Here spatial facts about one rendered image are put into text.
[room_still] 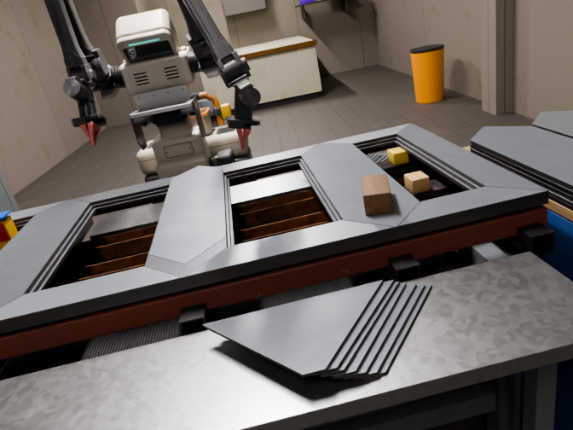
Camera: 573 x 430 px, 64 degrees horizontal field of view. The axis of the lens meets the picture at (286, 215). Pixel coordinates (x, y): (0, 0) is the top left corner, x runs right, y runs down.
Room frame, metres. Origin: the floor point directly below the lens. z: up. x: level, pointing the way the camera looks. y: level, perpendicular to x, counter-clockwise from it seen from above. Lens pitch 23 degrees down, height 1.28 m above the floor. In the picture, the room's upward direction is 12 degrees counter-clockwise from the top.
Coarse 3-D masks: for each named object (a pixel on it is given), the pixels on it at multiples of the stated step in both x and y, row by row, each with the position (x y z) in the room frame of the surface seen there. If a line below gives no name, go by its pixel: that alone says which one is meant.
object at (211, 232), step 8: (216, 224) 1.04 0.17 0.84; (224, 224) 1.03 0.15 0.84; (184, 232) 1.03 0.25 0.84; (192, 232) 1.02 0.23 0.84; (200, 232) 1.01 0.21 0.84; (208, 232) 1.00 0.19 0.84; (216, 232) 0.99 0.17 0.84; (224, 232) 0.98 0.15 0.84; (160, 240) 1.01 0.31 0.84; (168, 240) 1.00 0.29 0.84; (176, 240) 1.00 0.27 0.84; (184, 240) 0.99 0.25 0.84; (192, 240) 0.98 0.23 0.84; (200, 240) 0.97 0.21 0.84; (208, 240) 0.96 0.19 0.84; (152, 248) 0.97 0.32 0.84; (160, 248) 0.97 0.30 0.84; (168, 248) 0.96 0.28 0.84
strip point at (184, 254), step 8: (216, 240) 0.95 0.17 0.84; (176, 248) 0.95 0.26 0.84; (184, 248) 0.94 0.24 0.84; (192, 248) 0.93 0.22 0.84; (200, 248) 0.92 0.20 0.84; (208, 248) 0.91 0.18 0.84; (160, 256) 0.92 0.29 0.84; (168, 256) 0.92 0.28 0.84; (176, 256) 0.91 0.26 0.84; (184, 256) 0.90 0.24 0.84; (192, 256) 0.89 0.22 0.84
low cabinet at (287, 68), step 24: (240, 48) 9.17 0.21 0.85; (264, 48) 7.65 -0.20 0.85; (288, 48) 7.16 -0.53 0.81; (312, 48) 7.20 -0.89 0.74; (264, 72) 7.21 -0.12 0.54; (288, 72) 7.21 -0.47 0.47; (312, 72) 7.20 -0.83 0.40; (216, 96) 7.23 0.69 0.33; (264, 96) 7.21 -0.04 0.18; (288, 96) 7.21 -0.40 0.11; (312, 96) 7.23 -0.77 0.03
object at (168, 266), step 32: (288, 160) 1.48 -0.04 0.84; (160, 192) 1.44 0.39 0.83; (224, 192) 1.29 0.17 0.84; (320, 192) 1.14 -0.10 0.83; (544, 192) 0.85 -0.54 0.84; (416, 224) 0.84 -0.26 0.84; (448, 224) 0.84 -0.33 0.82; (64, 256) 1.09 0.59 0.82; (288, 256) 0.82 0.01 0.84; (320, 256) 0.82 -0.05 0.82; (32, 288) 0.92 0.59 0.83; (160, 288) 0.81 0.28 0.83; (32, 320) 0.79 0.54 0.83
